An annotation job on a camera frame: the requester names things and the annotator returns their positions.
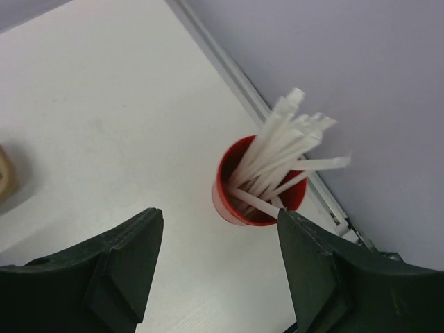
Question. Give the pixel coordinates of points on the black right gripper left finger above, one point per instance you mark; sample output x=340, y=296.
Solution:
x=99, y=285

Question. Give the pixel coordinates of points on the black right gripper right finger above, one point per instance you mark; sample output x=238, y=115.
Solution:
x=339, y=286

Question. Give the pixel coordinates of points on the red straw holder cup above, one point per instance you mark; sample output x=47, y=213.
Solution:
x=229, y=207

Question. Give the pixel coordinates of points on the remaining brown pulp carrier stack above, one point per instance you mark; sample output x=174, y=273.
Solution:
x=9, y=180

